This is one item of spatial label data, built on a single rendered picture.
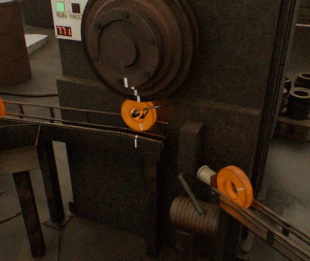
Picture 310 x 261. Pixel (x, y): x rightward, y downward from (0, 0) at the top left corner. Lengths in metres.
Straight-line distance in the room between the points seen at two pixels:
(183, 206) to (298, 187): 1.26
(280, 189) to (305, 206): 0.19
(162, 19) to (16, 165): 0.88
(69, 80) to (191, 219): 0.86
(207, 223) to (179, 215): 0.12
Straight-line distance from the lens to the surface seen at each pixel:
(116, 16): 1.25
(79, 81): 1.69
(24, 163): 1.62
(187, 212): 1.41
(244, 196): 1.19
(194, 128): 1.39
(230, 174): 1.21
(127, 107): 1.47
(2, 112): 2.02
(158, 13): 1.24
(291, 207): 2.36
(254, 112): 1.40
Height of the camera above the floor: 1.47
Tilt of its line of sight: 29 degrees down
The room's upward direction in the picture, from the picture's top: straight up
